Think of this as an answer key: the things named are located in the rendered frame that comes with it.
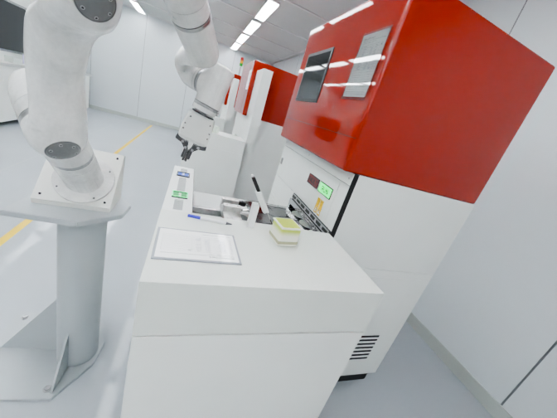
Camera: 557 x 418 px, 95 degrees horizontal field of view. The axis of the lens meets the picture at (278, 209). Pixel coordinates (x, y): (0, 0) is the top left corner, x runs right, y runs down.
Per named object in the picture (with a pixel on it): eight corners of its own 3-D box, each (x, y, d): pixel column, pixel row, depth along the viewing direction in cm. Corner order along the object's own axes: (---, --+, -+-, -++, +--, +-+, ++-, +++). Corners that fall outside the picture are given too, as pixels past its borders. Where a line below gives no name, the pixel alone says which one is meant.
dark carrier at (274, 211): (307, 212, 142) (307, 211, 141) (336, 245, 112) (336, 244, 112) (247, 201, 129) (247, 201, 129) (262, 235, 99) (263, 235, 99)
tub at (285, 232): (286, 235, 89) (293, 218, 87) (296, 247, 83) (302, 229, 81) (267, 235, 85) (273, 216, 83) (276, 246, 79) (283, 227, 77)
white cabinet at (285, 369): (245, 306, 188) (277, 206, 161) (284, 480, 104) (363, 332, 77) (150, 304, 165) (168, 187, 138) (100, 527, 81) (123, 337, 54)
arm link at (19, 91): (52, 175, 76) (13, 124, 56) (32, 123, 78) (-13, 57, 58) (99, 164, 82) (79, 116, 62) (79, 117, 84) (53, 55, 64)
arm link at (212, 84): (187, 94, 82) (212, 108, 81) (204, 53, 78) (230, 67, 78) (200, 100, 90) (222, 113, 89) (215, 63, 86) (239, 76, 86)
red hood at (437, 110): (371, 162, 191) (408, 75, 171) (475, 205, 120) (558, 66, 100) (278, 135, 163) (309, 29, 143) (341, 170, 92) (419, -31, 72)
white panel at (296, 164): (273, 195, 179) (290, 138, 166) (322, 264, 108) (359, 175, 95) (268, 194, 178) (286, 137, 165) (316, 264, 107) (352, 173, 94)
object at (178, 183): (189, 193, 136) (194, 168, 132) (185, 250, 88) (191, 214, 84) (170, 190, 133) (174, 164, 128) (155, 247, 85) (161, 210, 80)
